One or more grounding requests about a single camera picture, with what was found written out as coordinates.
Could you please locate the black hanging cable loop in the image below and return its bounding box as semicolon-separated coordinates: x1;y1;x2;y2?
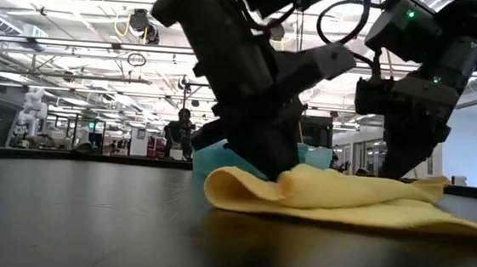
125;51;148;69

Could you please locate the teal plastic bin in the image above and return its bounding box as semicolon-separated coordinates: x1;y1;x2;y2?
189;133;335;188

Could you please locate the black monitor screen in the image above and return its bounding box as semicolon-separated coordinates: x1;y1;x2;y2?
298;115;336;151

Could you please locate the white robot figure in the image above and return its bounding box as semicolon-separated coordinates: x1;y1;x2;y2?
14;86;51;139

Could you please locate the black metal frame rig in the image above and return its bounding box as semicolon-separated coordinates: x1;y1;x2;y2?
179;80;212;117

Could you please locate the yellow microfiber towel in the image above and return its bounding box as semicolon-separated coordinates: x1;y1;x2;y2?
201;155;477;239

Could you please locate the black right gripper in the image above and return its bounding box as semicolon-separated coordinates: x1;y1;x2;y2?
348;71;462;185

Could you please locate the black ceiling cable reel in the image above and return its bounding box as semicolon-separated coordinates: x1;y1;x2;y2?
126;7;163;46

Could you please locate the person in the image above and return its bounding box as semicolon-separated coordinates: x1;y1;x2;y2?
161;105;200;162

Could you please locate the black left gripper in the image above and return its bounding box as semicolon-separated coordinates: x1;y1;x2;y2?
139;0;318;185

